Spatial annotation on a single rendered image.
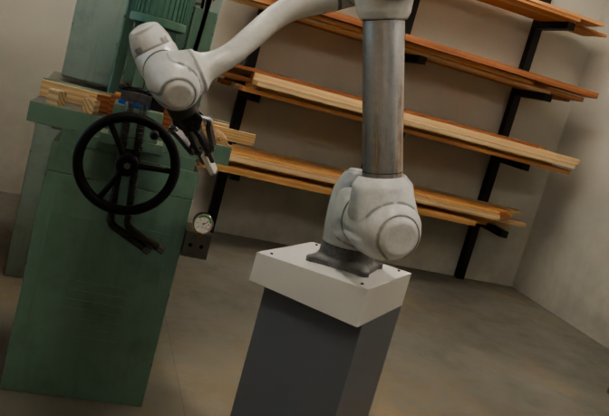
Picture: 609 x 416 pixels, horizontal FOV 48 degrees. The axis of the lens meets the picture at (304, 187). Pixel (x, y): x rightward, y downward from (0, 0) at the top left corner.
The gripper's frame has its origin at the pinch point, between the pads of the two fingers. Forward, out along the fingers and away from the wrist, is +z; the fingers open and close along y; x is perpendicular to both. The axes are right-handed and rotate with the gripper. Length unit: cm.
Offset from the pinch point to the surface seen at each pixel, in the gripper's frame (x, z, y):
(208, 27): -67, -10, 14
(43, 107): -12, -21, 48
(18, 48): -201, 29, 195
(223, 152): -22.3, 12.2, 6.4
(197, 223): -4.7, 24.3, 15.8
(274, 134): -234, 143, 76
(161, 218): -6.6, 22.0, 27.5
